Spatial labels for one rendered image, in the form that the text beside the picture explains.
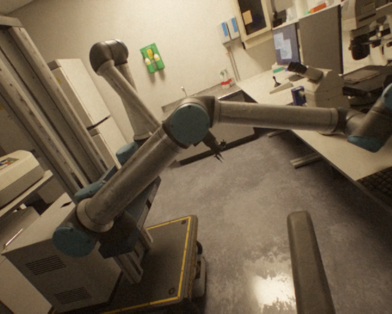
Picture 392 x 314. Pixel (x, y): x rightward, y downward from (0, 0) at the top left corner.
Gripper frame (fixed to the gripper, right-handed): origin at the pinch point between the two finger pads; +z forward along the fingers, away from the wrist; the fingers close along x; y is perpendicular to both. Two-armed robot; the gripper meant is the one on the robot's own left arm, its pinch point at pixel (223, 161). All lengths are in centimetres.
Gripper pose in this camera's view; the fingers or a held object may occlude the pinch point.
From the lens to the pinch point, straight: 142.9
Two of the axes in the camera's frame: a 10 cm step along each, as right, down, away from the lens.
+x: 2.6, -3.7, 8.9
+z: 6.8, 7.3, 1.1
